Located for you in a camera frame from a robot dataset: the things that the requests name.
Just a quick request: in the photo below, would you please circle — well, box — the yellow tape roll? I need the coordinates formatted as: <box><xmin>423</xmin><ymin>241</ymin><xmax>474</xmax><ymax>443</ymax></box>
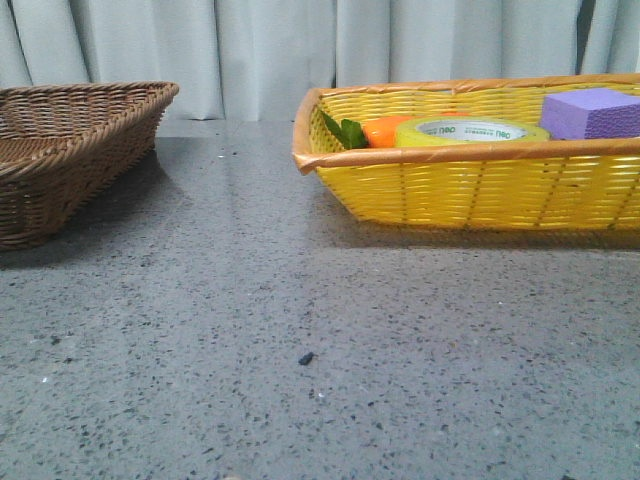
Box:
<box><xmin>395</xmin><ymin>116</ymin><xmax>550</xmax><ymax>147</ymax></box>

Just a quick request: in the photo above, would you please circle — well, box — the small black debris speck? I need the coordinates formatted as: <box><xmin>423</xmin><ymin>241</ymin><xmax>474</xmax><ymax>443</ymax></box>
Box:
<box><xmin>298</xmin><ymin>352</ymin><xmax>315</xmax><ymax>366</ymax></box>

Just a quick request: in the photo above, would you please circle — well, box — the orange toy carrot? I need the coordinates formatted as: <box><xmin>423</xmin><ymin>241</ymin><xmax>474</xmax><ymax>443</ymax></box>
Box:
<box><xmin>321</xmin><ymin>111</ymin><xmax>413</xmax><ymax>150</ymax></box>

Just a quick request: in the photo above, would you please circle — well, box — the grey curtain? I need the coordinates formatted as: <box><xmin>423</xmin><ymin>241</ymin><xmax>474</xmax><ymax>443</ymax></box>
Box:
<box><xmin>1</xmin><ymin>1</ymin><xmax>639</xmax><ymax>120</ymax></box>

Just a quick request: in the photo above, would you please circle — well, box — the yellow woven basket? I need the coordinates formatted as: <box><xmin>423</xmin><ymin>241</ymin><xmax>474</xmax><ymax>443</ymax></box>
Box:
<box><xmin>292</xmin><ymin>73</ymin><xmax>639</xmax><ymax>231</ymax></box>

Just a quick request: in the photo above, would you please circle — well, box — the brown wicker basket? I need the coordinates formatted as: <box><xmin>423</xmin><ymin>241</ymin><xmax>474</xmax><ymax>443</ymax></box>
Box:
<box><xmin>1</xmin><ymin>81</ymin><xmax>179</xmax><ymax>251</ymax></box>

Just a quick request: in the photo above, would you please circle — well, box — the purple foam block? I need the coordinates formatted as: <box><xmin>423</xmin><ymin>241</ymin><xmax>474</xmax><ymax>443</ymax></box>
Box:
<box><xmin>539</xmin><ymin>88</ymin><xmax>639</xmax><ymax>140</ymax></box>

